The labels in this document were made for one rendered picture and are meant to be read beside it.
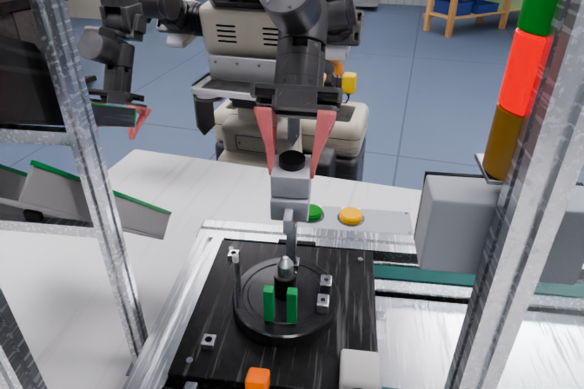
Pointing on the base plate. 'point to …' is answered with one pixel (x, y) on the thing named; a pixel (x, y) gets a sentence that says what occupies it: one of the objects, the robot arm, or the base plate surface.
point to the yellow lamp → (501, 142)
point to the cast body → (290, 188)
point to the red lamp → (520, 71)
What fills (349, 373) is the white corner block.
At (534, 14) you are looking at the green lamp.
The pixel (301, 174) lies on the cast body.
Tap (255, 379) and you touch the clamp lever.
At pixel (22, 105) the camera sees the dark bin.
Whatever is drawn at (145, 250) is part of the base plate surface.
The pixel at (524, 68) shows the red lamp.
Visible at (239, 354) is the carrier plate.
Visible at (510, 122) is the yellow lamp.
